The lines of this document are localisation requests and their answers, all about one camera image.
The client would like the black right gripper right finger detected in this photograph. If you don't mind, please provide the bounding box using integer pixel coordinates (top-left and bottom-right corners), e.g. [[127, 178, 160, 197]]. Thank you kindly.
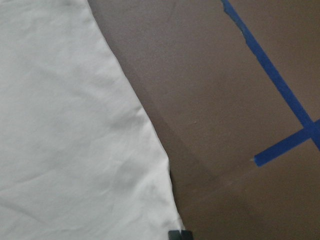
[[180, 230, 193, 240]]

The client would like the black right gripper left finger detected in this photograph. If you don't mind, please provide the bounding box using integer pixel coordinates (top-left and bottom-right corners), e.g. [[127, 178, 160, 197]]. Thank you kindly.
[[168, 230, 181, 240]]

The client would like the cream long-sleeve cat shirt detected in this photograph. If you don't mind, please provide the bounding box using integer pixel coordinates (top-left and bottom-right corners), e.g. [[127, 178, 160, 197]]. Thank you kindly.
[[0, 0, 184, 240]]

